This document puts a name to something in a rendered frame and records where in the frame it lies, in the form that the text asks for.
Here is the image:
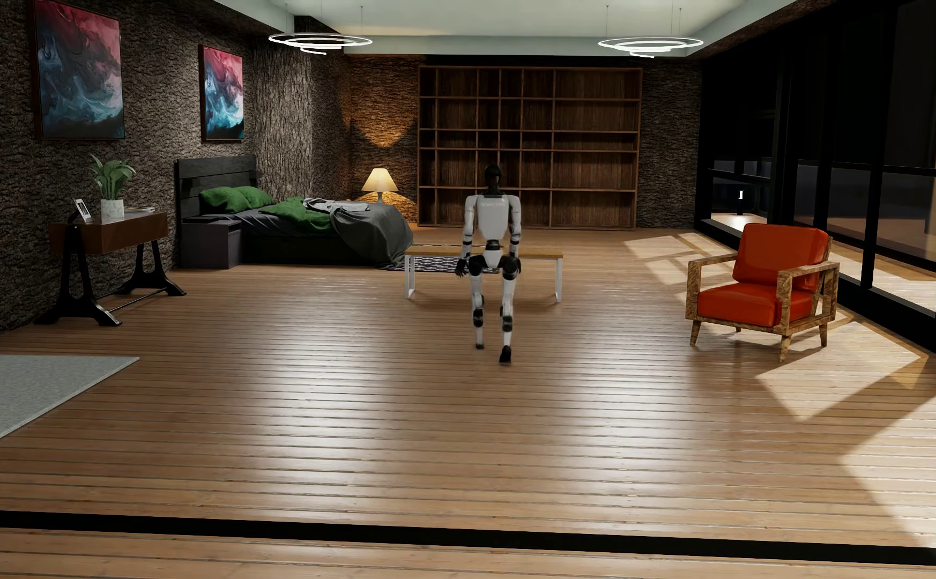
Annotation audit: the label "wooden bench white legs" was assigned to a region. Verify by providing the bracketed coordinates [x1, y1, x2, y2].
[404, 245, 564, 304]

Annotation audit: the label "patterned black-white rug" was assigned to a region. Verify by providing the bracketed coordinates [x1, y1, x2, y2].
[383, 245, 503, 274]

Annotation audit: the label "left robot leg white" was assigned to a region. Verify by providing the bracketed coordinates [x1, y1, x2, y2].
[469, 259, 492, 350]

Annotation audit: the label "robot leg white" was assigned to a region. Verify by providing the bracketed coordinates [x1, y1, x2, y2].
[497, 259, 518, 365]
[469, 259, 492, 350]

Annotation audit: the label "right robot leg white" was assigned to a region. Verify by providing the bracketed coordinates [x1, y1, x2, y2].
[497, 259, 518, 365]

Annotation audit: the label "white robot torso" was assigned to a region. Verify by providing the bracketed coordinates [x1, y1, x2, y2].
[468, 191, 521, 271]

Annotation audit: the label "grey blanket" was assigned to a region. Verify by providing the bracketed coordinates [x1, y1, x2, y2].
[304, 198, 415, 268]

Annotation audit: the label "lit table lamp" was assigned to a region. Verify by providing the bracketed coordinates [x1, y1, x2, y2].
[361, 167, 399, 204]

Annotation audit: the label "large wooden bookshelf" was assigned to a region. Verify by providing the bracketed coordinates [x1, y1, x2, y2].
[417, 66, 643, 232]

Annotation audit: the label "green blanket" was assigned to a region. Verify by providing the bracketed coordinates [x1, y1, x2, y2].
[259, 197, 337, 234]

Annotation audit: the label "dark bed with headboard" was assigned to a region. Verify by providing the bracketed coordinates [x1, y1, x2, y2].
[176, 155, 415, 270]

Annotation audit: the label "dark grey nightstand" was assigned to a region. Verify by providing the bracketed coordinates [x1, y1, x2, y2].
[181, 221, 243, 270]

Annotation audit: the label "small abstract red-blue painting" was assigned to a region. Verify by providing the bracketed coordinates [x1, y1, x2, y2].
[199, 44, 246, 143]

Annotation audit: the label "wooden console table black legs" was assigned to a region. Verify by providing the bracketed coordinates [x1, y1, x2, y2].
[36, 211, 187, 328]

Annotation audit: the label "potted plant white pot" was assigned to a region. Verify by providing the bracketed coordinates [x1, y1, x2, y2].
[88, 153, 137, 220]

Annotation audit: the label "large abstract red-blue painting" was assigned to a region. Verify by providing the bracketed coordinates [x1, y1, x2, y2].
[31, 0, 127, 142]

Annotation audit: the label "grey floor rug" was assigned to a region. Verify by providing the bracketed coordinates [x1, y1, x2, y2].
[0, 354, 140, 466]

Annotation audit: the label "red armchair wooden frame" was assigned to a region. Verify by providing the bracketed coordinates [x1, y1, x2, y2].
[685, 222, 841, 363]

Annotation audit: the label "ring ceiling light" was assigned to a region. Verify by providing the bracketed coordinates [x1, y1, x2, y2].
[268, 32, 373, 56]
[597, 35, 704, 59]

